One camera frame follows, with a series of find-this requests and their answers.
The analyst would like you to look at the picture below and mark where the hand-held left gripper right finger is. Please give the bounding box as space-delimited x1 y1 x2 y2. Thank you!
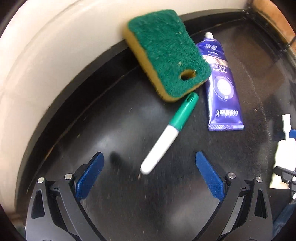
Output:
195 151 273 241

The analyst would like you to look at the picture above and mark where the green and white marker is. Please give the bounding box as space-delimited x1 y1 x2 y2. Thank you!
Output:
140 92 199 175

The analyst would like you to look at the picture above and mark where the white plastic bottle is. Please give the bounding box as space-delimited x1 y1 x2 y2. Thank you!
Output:
269 114 296 186

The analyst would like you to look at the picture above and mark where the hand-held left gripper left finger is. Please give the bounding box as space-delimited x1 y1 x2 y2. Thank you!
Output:
25 152 109 241

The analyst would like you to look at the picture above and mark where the blue toothpaste tube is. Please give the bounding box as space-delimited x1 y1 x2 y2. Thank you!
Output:
196 32 245 132

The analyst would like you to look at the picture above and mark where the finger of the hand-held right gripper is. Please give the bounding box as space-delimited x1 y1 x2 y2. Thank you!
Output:
273 166 296 204

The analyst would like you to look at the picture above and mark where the green and yellow sponge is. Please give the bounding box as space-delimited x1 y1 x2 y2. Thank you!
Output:
122 9 212 102

